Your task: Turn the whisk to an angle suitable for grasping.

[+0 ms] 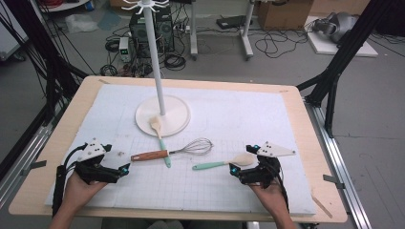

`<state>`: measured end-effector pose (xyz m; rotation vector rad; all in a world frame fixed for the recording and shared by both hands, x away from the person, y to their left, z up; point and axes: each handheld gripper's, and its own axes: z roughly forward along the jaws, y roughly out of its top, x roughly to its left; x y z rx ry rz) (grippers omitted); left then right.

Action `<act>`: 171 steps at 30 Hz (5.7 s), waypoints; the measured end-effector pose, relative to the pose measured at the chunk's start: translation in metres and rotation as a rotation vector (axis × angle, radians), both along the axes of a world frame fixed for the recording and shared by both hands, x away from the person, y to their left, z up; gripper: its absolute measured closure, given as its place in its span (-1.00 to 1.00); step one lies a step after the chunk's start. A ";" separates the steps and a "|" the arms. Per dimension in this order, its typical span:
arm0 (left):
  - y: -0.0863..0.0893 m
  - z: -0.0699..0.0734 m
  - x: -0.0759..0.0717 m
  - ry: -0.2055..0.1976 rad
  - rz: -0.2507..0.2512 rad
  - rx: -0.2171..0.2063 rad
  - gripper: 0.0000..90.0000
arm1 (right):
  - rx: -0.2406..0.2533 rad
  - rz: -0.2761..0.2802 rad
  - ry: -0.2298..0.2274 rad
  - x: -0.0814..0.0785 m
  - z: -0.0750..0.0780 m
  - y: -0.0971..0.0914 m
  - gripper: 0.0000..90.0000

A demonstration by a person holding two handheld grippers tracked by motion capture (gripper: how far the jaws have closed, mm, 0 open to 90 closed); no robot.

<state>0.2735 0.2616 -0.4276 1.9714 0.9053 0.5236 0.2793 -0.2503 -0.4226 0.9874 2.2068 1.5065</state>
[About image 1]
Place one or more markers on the grey metal clamp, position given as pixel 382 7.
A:
pixel 332 180
pixel 35 165

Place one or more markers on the person's left hand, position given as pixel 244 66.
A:
pixel 79 192

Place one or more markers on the black computer tower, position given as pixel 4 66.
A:
pixel 165 31

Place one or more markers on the white utensil rack stand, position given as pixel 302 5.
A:
pixel 172 117

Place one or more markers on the thin wooden stick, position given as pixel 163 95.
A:
pixel 322 206

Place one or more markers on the black flat device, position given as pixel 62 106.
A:
pixel 230 21

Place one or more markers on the white grid mat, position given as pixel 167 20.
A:
pixel 223 111

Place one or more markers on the clear plastic bag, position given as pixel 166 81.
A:
pixel 79 24

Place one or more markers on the brown cardboard box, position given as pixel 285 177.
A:
pixel 283 14

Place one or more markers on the person's right hand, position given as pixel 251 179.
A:
pixel 272 198

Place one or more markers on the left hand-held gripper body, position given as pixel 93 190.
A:
pixel 95 173

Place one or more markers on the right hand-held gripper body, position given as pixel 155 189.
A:
pixel 262 175

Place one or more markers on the white floor board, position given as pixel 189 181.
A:
pixel 328 47

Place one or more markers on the white power supply unit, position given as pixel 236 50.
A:
pixel 124 47

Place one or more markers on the grey metallic machine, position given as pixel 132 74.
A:
pixel 340 25

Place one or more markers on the white round table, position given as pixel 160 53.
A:
pixel 67 6

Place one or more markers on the black metal frame post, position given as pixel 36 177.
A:
pixel 19 19
pixel 350 41

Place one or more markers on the white desk leg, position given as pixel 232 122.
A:
pixel 193 31
pixel 246 35

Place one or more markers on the wide flat cardboard box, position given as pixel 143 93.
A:
pixel 340 6

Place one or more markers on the aluminium rail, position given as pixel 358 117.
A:
pixel 340 165
pixel 19 171

